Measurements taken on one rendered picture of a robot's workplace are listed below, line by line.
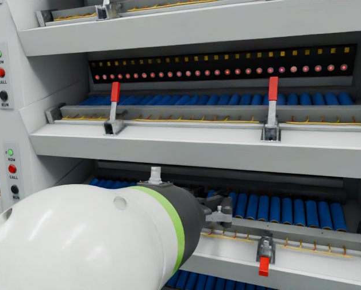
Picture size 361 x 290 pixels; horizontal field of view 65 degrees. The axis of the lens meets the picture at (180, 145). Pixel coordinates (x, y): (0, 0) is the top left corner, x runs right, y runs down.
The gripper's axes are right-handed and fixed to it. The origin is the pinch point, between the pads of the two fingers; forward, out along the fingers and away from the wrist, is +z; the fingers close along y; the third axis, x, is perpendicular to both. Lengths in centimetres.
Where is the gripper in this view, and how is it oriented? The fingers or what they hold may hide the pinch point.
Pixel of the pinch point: (207, 198)
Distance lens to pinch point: 51.4
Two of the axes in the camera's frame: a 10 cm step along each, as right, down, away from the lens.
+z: 3.4, 0.4, 9.4
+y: -9.4, -0.4, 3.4
